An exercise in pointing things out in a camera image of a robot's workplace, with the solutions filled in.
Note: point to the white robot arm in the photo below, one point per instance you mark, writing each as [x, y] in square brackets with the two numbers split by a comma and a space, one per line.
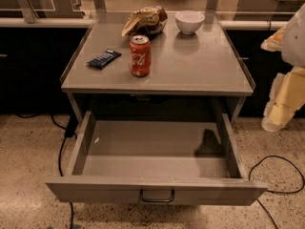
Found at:
[293, 44]

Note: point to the red coke can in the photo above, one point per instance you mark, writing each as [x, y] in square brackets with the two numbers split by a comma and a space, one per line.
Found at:
[141, 55]

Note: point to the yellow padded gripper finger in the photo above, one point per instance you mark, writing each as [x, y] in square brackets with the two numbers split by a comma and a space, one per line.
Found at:
[274, 42]
[287, 96]

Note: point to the white bowl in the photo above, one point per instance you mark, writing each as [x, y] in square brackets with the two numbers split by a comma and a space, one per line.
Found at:
[189, 21]

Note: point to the black power adapter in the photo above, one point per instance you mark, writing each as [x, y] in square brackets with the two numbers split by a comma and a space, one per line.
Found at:
[71, 127]

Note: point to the black drawer handle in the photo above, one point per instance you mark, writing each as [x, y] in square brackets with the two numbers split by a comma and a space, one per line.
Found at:
[155, 199]

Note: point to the brown chip bag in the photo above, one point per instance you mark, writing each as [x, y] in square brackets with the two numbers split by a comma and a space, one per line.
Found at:
[147, 21]

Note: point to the grey metal cabinet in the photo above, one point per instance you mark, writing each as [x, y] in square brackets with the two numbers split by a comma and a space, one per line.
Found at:
[199, 64]

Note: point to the dark blue snack bar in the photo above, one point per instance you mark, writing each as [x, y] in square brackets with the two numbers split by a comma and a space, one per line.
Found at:
[104, 59]

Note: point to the open grey top drawer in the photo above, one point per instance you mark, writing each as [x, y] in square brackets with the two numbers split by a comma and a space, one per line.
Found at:
[113, 160]

